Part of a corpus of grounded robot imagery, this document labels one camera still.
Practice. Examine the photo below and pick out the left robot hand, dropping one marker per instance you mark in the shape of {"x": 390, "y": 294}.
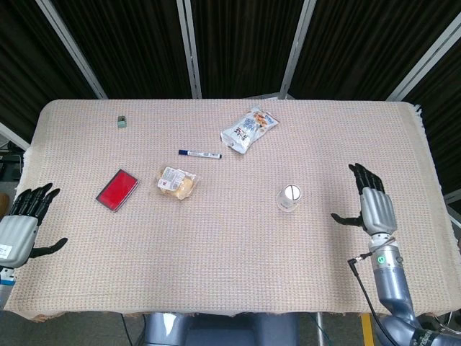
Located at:
{"x": 18, "y": 234}

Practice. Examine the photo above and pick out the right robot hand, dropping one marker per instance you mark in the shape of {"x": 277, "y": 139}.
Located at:
{"x": 378, "y": 210}

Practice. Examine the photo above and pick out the white paper cup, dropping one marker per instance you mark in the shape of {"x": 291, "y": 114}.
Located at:
{"x": 289, "y": 197}

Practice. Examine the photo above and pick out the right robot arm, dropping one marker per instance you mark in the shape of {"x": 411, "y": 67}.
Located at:
{"x": 396, "y": 288}

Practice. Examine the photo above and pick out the red flat case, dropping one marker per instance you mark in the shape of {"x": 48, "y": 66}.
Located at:
{"x": 117, "y": 189}

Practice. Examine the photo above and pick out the beige woven tablecloth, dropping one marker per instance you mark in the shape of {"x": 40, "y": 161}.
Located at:
{"x": 230, "y": 234}

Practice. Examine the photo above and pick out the white snack bag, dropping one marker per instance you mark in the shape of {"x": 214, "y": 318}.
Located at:
{"x": 248, "y": 129}

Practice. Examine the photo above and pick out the bagged bread snack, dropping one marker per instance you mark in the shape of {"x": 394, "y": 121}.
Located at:
{"x": 176, "y": 181}

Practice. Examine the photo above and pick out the blue capped marker pen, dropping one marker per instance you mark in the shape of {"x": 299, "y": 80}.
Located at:
{"x": 200, "y": 154}

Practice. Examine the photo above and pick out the grey robot torso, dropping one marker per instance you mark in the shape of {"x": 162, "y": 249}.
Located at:
{"x": 219, "y": 329}

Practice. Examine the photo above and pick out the white partition frame post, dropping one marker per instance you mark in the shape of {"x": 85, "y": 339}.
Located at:
{"x": 425, "y": 57}
{"x": 72, "y": 47}
{"x": 191, "y": 47}
{"x": 297, "y": 47}

